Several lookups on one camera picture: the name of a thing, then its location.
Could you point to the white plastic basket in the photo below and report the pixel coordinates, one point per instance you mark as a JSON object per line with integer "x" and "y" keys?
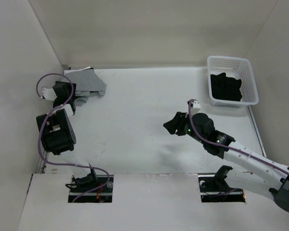
{"x": 238, "y": 68}

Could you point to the silver table rail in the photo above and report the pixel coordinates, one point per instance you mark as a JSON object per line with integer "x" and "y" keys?
{"x": 49, "y": 144}

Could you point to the black tank top in basket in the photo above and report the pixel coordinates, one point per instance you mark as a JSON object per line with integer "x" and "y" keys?
{"x": 225, "y": 88}

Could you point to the grey tank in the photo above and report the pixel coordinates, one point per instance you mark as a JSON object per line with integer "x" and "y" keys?
{"x": 86, "y": 81}
{"x": 80, "y": 101}

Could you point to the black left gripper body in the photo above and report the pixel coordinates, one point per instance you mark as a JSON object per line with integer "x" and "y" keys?
{"x": 70, "y": 88}

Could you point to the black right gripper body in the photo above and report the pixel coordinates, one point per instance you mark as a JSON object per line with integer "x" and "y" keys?
{"x": 183, "y": 128}

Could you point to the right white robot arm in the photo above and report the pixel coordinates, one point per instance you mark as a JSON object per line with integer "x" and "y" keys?
{"x": 260, "y": 175}

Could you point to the folded black tank top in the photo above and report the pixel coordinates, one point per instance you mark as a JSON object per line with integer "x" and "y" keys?
{"x": 92, "y": 92}

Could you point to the folded grey tank top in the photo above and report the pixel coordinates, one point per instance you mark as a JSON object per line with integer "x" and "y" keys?
{"x": 80, "y": 101}

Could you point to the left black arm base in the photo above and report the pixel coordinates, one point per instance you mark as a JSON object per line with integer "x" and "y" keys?
{"x": 92, "y": 188}

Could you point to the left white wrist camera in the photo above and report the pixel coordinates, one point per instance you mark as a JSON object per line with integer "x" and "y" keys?
{"x": 48, "y": 94}

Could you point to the folded white tank top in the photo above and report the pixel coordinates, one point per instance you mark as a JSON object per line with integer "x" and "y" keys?
{"x": 76, "y": 70}

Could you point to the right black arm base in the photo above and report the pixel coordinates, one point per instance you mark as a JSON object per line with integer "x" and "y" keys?
{"x": 214, "y": 189}

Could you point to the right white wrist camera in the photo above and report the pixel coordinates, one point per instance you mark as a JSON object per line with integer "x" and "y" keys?
{"x": 193, "y": 107}

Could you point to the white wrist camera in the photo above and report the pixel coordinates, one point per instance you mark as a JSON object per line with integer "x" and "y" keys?
{"x": 193, "y": 107}
{"x": 48, "y": 94}

